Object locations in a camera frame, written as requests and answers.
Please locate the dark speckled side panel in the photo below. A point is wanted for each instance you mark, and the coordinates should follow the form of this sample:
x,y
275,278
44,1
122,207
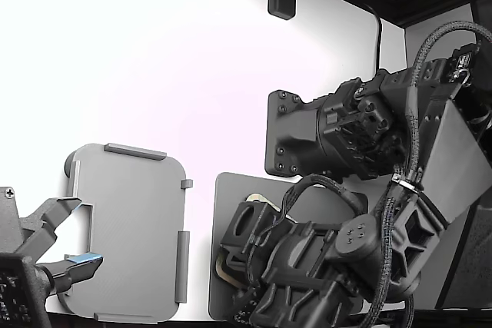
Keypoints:
x,y
480,266

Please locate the grey plate gripper body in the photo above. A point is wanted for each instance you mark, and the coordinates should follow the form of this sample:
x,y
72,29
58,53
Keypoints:
x,y
7,220

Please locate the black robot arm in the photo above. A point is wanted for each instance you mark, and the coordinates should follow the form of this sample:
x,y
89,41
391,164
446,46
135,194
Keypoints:
x,y
453,151

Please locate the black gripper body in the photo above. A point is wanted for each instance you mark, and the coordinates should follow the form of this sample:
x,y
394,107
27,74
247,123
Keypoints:
x,y
292,255

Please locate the grey rectangular pad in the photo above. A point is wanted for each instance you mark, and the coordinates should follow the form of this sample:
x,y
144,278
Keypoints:
x,y
230,189

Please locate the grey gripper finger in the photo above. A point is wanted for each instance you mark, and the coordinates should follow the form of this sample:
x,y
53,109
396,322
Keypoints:
x,y
42,224
77,268

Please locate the beige rectangular adhesive frame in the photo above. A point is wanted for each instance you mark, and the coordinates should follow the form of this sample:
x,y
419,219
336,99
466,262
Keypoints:
x,y
257,197

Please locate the camera board of grey gripper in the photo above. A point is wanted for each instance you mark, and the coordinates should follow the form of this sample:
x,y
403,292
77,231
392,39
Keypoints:
x,y
15,293

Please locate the grey printed frame holder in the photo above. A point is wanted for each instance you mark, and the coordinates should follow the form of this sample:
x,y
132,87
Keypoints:
x,y
134,228

